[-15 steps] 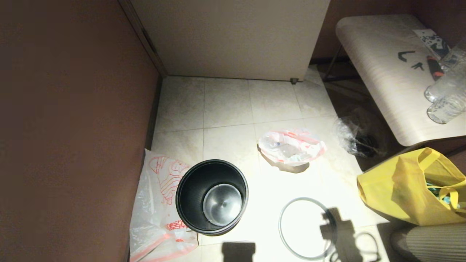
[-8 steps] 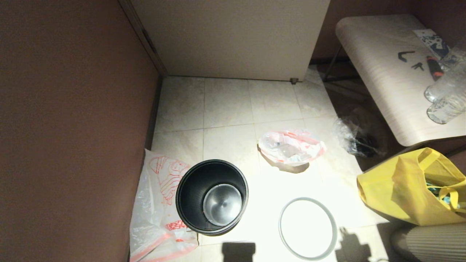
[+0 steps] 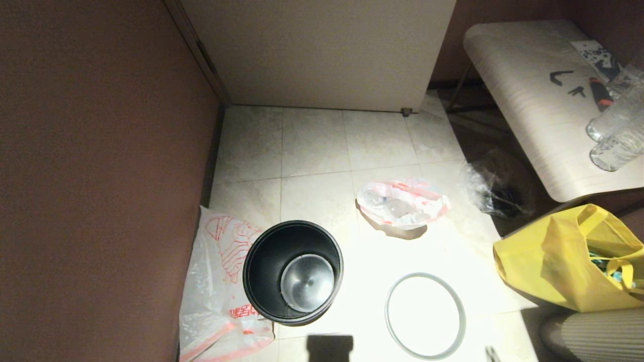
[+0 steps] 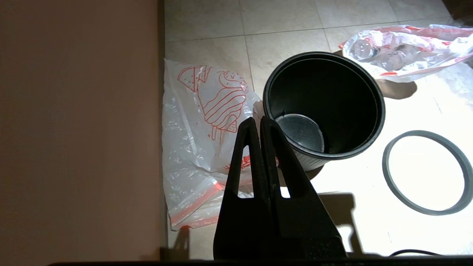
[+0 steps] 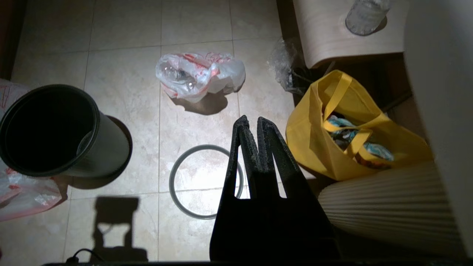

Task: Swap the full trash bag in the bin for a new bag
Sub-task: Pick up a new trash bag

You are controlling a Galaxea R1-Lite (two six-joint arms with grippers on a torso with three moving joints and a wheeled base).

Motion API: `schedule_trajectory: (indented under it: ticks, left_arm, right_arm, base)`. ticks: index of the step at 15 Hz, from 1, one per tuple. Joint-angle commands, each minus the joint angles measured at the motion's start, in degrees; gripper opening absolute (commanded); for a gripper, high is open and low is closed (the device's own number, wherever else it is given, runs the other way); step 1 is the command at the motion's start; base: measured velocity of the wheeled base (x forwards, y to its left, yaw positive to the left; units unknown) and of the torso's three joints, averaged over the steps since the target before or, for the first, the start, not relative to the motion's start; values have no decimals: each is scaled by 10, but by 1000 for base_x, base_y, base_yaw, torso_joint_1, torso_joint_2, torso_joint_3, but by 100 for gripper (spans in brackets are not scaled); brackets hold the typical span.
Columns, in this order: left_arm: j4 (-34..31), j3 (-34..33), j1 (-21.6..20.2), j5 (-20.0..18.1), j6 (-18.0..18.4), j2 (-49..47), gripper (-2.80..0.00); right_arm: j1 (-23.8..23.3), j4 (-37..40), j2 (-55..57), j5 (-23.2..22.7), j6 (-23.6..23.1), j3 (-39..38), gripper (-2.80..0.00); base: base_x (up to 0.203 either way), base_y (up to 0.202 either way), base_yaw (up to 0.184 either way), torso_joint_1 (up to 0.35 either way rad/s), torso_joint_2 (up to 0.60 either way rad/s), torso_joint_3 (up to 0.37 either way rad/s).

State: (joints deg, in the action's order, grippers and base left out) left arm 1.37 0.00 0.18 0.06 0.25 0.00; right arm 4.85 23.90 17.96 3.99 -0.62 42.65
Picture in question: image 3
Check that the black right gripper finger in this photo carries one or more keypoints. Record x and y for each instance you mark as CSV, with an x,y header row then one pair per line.
x,y
496,356
489,354

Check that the red-printed bag holding bottles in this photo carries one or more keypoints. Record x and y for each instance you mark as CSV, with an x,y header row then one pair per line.
x,y
427,201

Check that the black trash bin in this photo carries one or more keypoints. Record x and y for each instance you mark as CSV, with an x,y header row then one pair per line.
x,y
266,261

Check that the yellow fabric tote bag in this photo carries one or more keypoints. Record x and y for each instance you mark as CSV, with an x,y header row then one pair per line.
x,y
543,261

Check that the flat red-printed plastic bag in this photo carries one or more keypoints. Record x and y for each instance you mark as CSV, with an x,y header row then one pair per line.
x,y
211,301

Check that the beige ribbed cylinder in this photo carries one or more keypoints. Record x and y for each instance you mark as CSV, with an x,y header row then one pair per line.
x,y
593,337

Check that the teal printed packet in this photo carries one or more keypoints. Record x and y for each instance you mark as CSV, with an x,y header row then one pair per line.
x,y
616,271

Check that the crumpled clear plastic wrap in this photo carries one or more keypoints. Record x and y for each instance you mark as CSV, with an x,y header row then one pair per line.
x,y
483,191

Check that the clear crushed plastic bottle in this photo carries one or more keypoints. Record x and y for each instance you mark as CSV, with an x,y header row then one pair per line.
x,y
376,197

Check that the clear plastic water bottle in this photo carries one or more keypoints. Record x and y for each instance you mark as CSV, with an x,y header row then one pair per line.
x,y
619,110
616,151

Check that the white wood-grain table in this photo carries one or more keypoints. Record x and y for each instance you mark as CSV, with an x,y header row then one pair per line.
x,y
528,100

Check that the red and black tool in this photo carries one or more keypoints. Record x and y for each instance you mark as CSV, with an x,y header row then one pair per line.
x,y
601,95

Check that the blue printed paper sheet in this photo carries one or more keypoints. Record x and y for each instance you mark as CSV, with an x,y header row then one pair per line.
x,y
598,55

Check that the white cabinet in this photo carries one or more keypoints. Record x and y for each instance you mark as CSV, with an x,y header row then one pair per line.
x,y
322,50

